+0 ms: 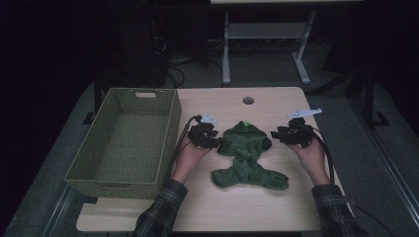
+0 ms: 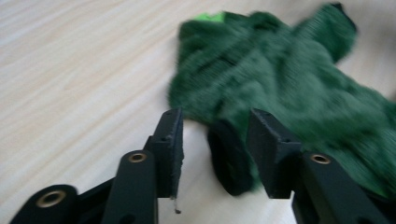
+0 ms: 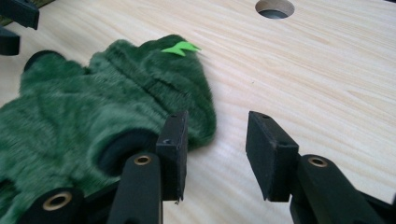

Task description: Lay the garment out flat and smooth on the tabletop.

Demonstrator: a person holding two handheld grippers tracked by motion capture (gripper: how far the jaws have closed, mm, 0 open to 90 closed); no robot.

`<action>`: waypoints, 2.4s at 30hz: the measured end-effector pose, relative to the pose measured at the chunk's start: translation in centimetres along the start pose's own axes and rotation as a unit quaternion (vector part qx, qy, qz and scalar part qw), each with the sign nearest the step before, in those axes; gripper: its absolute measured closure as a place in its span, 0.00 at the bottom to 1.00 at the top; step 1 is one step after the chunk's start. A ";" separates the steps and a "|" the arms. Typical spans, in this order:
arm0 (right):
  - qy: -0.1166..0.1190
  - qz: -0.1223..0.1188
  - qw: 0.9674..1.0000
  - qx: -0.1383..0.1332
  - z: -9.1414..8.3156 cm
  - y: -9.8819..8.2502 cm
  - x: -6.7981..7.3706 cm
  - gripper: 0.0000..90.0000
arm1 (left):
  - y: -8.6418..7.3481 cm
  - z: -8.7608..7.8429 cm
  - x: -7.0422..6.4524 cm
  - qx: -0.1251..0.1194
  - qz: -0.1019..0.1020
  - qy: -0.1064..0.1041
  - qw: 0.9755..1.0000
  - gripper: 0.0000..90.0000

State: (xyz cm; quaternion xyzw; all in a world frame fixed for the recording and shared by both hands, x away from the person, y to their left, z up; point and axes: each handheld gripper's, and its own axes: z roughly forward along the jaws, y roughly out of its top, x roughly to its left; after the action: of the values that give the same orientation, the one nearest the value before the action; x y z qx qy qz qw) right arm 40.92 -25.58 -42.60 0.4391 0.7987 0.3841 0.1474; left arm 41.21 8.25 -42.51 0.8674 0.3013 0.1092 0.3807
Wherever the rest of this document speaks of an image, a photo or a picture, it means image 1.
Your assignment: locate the metal floor rail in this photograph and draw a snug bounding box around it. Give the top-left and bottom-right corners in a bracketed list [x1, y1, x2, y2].
[349, 98, 419, 229]
[40, 184, 79, 237]

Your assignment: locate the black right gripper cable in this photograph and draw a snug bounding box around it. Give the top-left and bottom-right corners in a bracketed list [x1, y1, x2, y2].
[295, 122, 336, 186]

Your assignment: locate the tangle of black floor cables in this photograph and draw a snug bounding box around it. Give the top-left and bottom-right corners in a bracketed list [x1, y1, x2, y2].
[151, 35, 225, 89]

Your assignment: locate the black stand leg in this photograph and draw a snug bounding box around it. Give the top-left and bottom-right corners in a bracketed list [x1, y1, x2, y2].
[361, 67, 390, 130]
[81, 72, 104, 125]

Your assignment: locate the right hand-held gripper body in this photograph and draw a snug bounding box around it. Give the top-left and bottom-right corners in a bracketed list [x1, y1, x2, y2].
[286, 108, 323, 148]

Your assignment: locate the green fleece pet garment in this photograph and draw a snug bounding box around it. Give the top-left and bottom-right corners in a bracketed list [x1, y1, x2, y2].
[210, 120, 290, 192]

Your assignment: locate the person's left hand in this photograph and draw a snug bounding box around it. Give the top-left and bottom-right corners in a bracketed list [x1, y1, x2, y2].
[171, 135, 211, 184]

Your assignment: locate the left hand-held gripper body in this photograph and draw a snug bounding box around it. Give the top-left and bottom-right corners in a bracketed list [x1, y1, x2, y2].
[187, 112, 219, 149]

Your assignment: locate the person's right hand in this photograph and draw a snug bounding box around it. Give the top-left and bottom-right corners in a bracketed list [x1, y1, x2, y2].
[286, 137, 331, 187]

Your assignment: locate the white metal stand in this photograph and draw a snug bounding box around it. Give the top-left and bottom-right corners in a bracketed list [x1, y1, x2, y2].
[221, 9, 316, 86]

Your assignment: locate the green woven basket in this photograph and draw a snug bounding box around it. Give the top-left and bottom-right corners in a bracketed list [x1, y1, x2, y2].
[63, 87, 183, 200]

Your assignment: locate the thin black floor cable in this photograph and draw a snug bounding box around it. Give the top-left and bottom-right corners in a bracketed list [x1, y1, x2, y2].
[354, 203, 397, 237]

